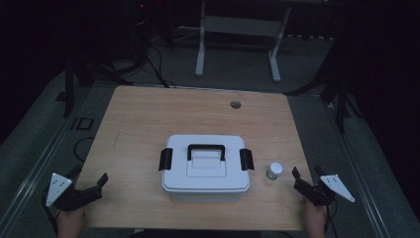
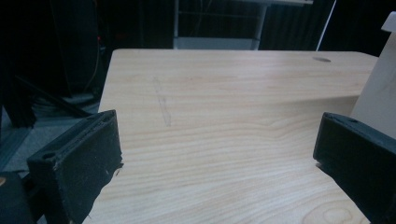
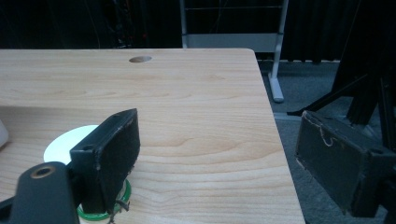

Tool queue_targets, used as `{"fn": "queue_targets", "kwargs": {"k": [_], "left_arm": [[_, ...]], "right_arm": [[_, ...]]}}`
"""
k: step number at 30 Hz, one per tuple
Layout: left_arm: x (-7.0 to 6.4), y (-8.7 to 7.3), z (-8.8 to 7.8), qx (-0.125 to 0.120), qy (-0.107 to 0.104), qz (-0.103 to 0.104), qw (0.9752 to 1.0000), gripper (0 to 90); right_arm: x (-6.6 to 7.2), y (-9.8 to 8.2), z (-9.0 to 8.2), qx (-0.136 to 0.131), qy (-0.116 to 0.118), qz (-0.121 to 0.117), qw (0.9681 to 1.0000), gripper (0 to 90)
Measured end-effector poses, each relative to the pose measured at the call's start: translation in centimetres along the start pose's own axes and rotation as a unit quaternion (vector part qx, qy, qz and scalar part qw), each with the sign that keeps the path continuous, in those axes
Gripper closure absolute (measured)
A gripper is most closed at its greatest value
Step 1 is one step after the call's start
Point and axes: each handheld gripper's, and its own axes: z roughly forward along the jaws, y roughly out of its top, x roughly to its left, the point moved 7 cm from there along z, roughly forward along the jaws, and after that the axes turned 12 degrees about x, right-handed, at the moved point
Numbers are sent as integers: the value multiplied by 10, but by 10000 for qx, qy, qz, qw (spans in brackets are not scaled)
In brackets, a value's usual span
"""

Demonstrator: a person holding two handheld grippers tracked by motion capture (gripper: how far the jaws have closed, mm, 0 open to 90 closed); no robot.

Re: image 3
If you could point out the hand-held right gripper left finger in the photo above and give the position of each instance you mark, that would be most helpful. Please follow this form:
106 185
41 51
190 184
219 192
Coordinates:
109 155

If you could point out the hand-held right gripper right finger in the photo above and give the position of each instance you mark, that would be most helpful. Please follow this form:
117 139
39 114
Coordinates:
336 158

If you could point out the small white cap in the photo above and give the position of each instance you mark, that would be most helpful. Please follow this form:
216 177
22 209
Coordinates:
67 144

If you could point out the black metal stand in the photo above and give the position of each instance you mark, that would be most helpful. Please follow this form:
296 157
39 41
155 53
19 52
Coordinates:
361 77

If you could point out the dark equipment rack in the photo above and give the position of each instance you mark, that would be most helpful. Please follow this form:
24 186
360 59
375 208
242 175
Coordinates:
124 28

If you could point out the dark curtain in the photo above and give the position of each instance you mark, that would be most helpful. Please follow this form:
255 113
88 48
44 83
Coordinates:
311 31

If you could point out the white metal desk frame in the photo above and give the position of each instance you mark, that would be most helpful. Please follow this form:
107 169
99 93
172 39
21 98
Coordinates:
232 40

